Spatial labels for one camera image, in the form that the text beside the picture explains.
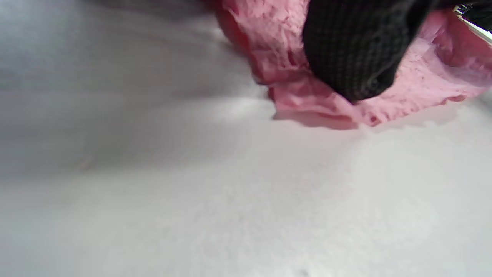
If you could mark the pink crinkled paper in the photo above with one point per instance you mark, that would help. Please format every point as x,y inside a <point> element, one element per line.
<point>276,46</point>

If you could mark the person's left hand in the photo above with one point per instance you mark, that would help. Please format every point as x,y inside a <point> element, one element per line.
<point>353,46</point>

